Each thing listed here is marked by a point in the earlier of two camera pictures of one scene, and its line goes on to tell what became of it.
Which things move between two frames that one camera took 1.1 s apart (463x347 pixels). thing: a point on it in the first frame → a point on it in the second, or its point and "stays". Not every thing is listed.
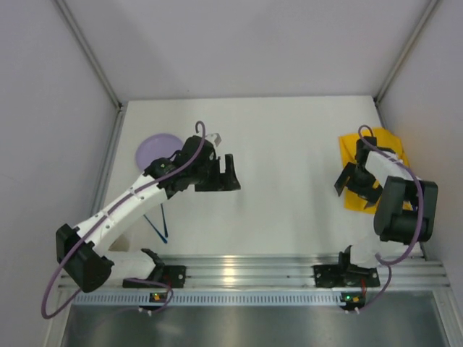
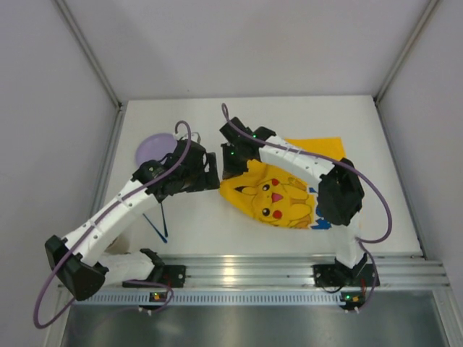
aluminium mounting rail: x=406 y=271 stays
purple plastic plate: x=156 y=146 stays
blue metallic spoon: x=165 y=226 stays
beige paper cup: x=120 y=244 stays
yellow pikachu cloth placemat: x=385 y=140 → x=265 y=191
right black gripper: x=360 y=181 → x=233 y=167
